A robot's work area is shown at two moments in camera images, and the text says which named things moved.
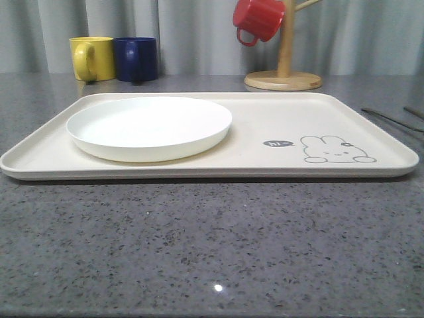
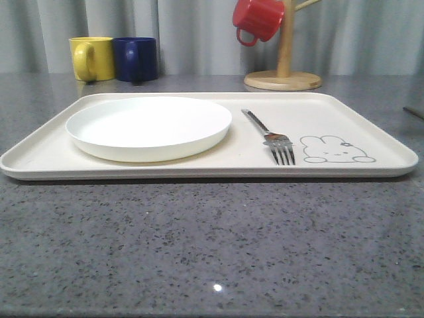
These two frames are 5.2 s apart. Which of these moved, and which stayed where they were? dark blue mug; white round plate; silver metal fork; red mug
Moved: silver metal fork
Stayed: red mug; dark blue mug; white round plate
